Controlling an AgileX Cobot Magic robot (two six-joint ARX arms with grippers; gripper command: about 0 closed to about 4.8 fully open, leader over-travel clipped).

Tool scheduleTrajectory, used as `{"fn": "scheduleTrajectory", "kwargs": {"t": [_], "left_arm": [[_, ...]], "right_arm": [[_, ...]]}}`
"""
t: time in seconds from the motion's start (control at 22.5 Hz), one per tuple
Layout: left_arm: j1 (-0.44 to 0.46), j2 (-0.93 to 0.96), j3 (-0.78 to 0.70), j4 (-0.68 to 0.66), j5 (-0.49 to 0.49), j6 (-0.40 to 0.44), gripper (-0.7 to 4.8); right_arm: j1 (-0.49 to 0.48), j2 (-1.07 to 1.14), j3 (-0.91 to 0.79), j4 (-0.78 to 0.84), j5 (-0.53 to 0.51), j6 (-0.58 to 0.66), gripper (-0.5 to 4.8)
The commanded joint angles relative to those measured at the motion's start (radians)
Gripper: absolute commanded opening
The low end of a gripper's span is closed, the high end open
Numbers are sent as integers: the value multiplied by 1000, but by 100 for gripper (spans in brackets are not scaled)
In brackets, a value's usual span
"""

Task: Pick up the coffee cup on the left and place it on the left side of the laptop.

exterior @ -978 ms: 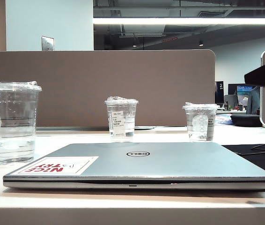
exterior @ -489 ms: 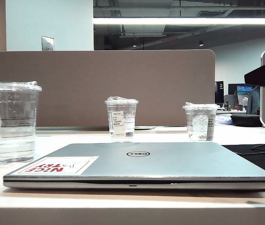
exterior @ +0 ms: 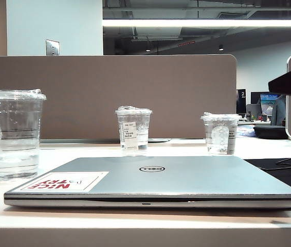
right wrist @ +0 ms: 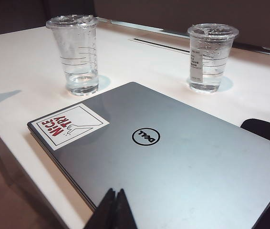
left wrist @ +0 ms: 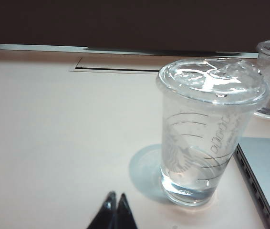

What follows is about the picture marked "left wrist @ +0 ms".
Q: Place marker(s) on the silver Dell laptop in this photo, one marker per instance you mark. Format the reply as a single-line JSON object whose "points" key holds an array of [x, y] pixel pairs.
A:
{"points": [[268, 167]]}

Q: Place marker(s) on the wide brown desk partition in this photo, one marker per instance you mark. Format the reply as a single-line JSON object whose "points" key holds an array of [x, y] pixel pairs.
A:
{"points": [[101, 21]]}

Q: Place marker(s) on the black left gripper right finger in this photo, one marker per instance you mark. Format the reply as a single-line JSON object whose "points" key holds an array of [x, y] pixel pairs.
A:
{"points": [[125, 214]]}

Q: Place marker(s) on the aluminium partition base rail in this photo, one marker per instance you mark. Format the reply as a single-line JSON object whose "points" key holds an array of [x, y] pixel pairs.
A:
{"points": [[42, 47]]}

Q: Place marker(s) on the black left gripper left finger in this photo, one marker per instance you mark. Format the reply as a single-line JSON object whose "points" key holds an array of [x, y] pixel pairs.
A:
{"points": [[106, 212]]}

